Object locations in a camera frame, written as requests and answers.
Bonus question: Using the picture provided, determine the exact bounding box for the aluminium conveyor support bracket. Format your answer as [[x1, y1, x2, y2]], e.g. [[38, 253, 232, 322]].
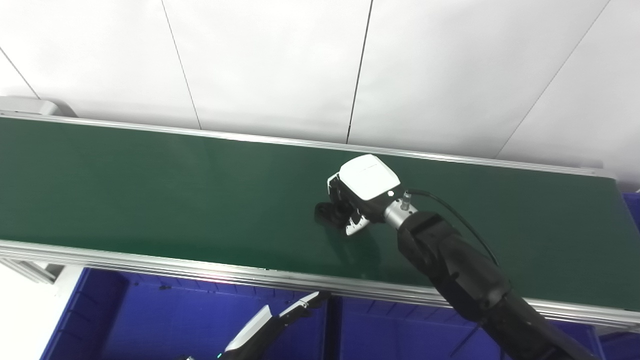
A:
[[0, 257, 66, 285]]

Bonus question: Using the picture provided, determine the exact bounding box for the large blue plastic bin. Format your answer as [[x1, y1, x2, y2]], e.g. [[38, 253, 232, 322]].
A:
[[597, 330, 640, 360], [40, 267, 331, 360], [332, 295, 606, 360]]

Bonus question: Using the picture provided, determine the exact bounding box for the grey conveyor end cover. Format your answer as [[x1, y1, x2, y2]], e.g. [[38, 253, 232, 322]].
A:
[[0, 96, 76, 118]]

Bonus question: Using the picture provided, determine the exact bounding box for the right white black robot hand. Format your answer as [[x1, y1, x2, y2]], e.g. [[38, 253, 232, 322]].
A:
[[327, 154, 403, 237]]

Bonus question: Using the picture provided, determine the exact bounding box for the green conveyor belt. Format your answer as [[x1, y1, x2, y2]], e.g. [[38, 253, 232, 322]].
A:
[[0, 117, 640, 311], [0, 110, 640, 333]]

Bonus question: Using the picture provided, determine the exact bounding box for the blue plastic crate edge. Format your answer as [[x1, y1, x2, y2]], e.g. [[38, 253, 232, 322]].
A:
[[622, 191, 640, 221]]

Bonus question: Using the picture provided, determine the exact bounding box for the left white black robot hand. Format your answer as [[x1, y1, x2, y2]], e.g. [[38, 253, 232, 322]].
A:
[[220, 291, 331, 360]]

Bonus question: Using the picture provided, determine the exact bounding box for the black metal bracket part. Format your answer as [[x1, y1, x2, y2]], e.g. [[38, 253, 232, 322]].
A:
[[314, 200, 358, 228]]

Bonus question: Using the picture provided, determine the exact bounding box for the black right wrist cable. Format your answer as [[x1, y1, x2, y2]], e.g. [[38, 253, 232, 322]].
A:
[[405, 189, 501, 267]]

